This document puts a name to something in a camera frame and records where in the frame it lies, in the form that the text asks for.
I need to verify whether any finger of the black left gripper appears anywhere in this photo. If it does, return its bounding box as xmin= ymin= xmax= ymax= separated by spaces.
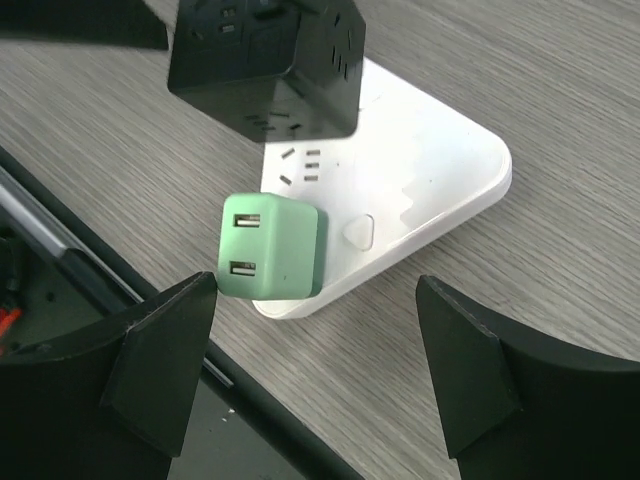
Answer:
xmin=1 ymin=0 xmax=168 ymax=50

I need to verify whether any green USB charger plug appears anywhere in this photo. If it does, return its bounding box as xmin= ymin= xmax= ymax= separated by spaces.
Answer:
xmin=217 ymin=192 xmax=328 ymax=301

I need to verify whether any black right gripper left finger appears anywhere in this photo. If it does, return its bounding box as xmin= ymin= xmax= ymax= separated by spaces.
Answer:
xmin=1 ymin=272 xmax=217 ymax=479

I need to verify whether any black cube socket adapter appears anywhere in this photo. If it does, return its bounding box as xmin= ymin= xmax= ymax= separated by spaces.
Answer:
xmin=167 ymin=0 xmax=366 ymax=143

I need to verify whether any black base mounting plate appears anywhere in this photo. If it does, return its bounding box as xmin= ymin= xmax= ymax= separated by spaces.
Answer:
xmin=1 ymin=153 xmax=357 ymax=479

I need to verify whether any white triangular power socket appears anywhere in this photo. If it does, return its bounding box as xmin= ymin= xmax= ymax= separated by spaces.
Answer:
xmin=255 ymin=61 xmax=512 ymax=320

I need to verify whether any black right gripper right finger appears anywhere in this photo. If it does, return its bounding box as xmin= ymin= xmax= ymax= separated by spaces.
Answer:
xmin=416 ymin=276 xmax=639 ymax=479

